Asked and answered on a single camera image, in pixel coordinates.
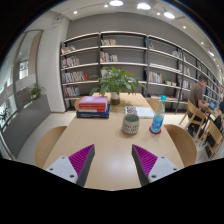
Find wooden chair front left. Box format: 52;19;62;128
35;126;66;168

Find wooden chair under man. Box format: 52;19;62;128
181;102;206;140

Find green potted plant on table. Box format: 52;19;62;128
89;66;145;105

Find potted plant by window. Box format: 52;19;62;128
29;84;45;101

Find red and pink book stack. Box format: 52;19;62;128
79;96;108;112

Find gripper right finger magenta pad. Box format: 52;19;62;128
132;145;178;186

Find seated man in brown shirt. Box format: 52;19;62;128
188;74;209;137

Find wooden chair right foreground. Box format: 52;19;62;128
199;121;224;159

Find wooden chair front right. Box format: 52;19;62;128
164;124;197;167

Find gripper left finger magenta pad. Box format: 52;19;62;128
47;145;95;187

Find dark blue book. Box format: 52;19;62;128
76;104;110;118

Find long wooden table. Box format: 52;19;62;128
44;93;184;190

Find large grey bookshelf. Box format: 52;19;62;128
60;31;224;112

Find wooden chair far right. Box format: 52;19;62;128
146;97;160;111

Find clear bottle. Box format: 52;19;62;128
150;95;166;134

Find wooden chair far left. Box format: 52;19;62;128
74;98;82;110

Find round red coaster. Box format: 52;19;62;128
149;126;162;135

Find patterned ceramic cup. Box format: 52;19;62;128
122;114;140;134

